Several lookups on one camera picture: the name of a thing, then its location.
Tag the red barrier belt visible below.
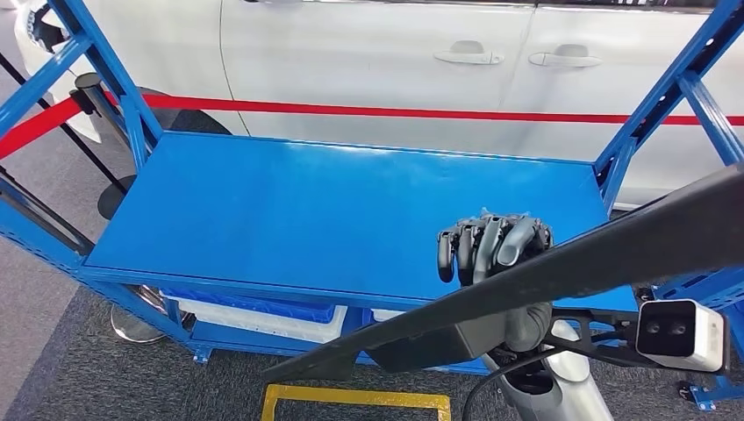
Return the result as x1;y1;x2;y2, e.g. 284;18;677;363
104;92;744;127
0;96;82;161

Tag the chrome base stanchion post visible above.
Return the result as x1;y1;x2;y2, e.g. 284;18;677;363
0;168;196;344

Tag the black plastic frame part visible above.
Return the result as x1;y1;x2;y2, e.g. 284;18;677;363
261;165;744;383

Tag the yellow floor tape square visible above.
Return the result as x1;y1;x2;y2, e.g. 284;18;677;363
260;383;453;421

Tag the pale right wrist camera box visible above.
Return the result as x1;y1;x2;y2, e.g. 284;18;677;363
634;299;729;375

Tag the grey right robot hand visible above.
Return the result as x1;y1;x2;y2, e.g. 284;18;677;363
437;213;554;353

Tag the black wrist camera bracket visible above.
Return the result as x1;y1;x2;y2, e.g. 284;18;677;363
545;308;641;368

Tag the white car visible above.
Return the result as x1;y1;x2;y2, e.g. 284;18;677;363
14;0;744;211

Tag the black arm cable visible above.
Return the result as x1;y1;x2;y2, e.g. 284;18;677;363
461;346;565;421

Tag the black top stanchion post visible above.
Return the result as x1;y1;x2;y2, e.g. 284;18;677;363
74;72;138;221

